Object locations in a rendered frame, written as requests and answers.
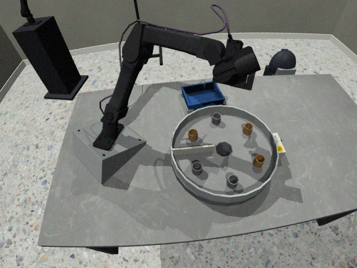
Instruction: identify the bronze bushing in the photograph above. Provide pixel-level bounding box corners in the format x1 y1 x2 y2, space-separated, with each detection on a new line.
189 128 198 141
243 123 253 135
253 154 266 168

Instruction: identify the blue plastic tray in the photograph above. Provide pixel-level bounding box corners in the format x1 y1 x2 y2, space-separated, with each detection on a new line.
182 82 225 111

